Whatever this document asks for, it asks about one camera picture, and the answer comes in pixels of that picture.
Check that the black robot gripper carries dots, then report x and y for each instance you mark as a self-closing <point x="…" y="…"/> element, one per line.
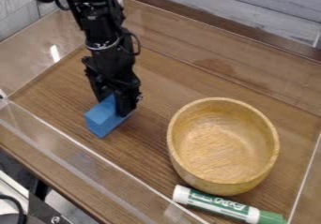
<point x="109" y="69"/>

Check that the blue foam block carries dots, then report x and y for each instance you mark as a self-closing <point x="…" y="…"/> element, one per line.
<point x="102" y="118"/>

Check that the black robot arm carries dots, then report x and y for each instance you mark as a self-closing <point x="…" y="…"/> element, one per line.
<point x="100" y="18"/>

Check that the brown wooden bowl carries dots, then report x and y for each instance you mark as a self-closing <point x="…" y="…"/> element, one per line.
<point x="224" y="145"/>

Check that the clear acrylic tray walls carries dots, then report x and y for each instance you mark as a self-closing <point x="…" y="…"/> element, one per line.
<point x="118" y="177"/>

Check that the green white dry-erase marker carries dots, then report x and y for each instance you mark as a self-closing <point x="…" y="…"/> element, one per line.
<point x="225" y="207"/>

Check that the black metal bracket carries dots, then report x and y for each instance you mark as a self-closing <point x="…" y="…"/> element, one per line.
<point x="42" y="213"/>

